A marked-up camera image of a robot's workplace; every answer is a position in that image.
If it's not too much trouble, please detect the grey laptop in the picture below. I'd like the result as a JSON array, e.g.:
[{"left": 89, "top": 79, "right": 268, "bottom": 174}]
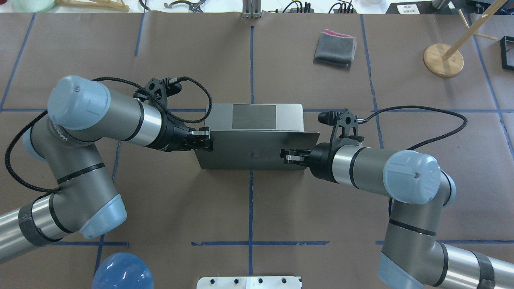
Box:
[{"left": 195, "top": 104, "right": 320, "bottom": 170}]

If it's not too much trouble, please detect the aluminium frame post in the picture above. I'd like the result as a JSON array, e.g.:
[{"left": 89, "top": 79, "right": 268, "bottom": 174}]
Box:
[{"left": 242, "top": 0, "right": 262, "bottom": 19}]

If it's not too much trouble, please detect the green glass plate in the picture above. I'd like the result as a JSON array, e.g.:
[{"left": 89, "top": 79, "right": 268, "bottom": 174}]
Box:
[{"left": 13, "top": 0, "right": 56, "bottom": 13}]

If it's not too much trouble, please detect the folded grey cloth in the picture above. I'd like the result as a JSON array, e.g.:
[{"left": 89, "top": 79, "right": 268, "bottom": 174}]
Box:
[{"left": 314, "top": 29, "right": 357, "bottom": 67}]

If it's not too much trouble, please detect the wooden mug tree stand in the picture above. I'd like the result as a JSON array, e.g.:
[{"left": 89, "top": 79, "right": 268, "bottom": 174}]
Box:
[{"left": 423, "top": 0, "right": 507, "bottom": 77}]

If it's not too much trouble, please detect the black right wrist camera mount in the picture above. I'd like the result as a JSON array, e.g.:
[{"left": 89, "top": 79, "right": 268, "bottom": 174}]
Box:
[{"left": 318, "top": 110, "right": 365, "bottom": 148}]

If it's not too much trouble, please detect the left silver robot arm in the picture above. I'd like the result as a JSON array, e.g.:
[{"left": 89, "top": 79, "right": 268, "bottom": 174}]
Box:
[{"left": 0, "top": 75, "right": 213, "bottom": 262}]

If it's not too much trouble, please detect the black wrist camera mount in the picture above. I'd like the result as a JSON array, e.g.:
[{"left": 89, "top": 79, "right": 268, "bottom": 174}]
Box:
[
  {"left": 318, "top": 110, "right": 365, "bottom": 148},
  {"left": 133, "top": 77, "right": 182, "bottom": 110}
]

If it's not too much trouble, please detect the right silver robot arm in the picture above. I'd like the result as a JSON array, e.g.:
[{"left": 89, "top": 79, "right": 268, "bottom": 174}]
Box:
[{"left": 281, "top": 143, "right": 514, "bottom": 289}]

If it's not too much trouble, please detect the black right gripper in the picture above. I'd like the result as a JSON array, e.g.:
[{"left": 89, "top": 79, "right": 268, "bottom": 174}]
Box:
[{"left": 280, "top": 143, "right": 338, "bottom": 183}]

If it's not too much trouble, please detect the wine glass rack tray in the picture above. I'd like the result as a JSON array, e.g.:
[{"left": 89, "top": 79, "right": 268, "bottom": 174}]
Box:
[{"left": 500, "top": 35, "right": 514, "bottom": 71}]

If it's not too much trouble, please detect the blue desk lamp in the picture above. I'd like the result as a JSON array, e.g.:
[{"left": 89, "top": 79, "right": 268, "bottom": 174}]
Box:
[{"left": 91, "top": 252, "right": 154, "bottom": 289}]

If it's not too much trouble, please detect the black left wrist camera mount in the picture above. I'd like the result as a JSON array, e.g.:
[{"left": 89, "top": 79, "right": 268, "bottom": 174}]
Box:
[{"left": 133, "top": 77, "right": 182, "bottom": 110}]

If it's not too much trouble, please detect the wooden dish rack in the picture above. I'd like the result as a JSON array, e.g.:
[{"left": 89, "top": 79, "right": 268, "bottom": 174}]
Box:
[{"left": 55, "top": 0, "right": 130, "bottom": 12}]

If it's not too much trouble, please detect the black right camera cable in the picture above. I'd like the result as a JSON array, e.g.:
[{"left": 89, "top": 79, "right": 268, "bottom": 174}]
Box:
[{"left": 357, "top": 106, "right": 468, "bottom": 153}]

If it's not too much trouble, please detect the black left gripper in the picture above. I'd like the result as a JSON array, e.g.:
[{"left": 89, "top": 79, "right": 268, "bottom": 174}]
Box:
[{"left": 155, "top": 116, "right": 214, "bottom": 152}]

